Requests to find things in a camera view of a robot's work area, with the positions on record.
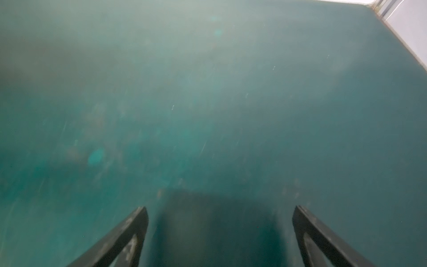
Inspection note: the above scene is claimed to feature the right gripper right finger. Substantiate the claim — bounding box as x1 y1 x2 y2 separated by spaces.
292 205 374 267

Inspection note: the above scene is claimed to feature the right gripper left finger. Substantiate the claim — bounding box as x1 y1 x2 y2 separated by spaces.
69 207 149 267

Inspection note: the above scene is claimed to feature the green table mat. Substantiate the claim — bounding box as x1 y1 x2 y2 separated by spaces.
1 1 427 267

